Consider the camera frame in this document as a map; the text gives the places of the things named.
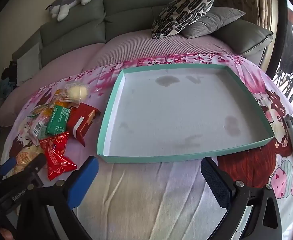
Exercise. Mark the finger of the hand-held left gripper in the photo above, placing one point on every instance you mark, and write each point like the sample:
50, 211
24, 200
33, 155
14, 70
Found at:
7, 166
35, 163

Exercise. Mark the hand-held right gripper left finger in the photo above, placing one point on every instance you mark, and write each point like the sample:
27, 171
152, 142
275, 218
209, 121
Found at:
84, 180

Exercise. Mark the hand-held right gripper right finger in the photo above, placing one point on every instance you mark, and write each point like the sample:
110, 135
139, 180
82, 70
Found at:
215, 182

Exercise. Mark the light grey cushion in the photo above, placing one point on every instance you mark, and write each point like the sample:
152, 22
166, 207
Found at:
27, 65

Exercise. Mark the grey white plush toy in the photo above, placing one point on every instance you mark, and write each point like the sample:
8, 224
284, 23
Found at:
69, 2

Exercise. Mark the teal cloth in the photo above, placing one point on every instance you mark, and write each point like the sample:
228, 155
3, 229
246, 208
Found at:
7, 85

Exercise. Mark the pink barcode snack packet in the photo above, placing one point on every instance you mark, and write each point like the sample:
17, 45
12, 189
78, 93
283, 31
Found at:
37, 130

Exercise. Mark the grey pillow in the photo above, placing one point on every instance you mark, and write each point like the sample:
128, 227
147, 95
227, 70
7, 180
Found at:
211, 22

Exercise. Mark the black metal chair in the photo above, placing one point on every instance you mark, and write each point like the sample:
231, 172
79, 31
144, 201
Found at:
291, 65

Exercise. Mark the orange snack packet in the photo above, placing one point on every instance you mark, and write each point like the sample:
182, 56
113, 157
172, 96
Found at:
61, 103

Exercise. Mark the red snack box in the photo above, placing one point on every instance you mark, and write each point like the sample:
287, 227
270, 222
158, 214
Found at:
82, 120

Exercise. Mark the green snack packet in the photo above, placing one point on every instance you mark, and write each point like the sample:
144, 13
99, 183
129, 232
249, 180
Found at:
59, 120

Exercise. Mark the dark clothes pile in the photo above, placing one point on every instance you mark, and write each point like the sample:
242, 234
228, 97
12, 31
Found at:
10, 71

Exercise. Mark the teal shallow cardboard tray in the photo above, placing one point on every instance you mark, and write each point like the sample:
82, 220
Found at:
174, 110

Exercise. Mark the clear pack yellow cake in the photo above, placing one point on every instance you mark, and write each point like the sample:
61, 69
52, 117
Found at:
77, 92

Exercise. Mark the black white patterned pillow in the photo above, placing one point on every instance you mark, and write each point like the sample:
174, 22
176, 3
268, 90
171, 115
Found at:
184, 12

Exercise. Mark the beige cookie packet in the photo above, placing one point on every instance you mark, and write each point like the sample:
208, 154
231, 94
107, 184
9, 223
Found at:
24, 157

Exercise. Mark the red flower print packet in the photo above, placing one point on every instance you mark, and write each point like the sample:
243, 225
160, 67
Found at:
56, 155

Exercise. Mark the pink printed blanket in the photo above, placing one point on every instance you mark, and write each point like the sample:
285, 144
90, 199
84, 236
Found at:
149, 192

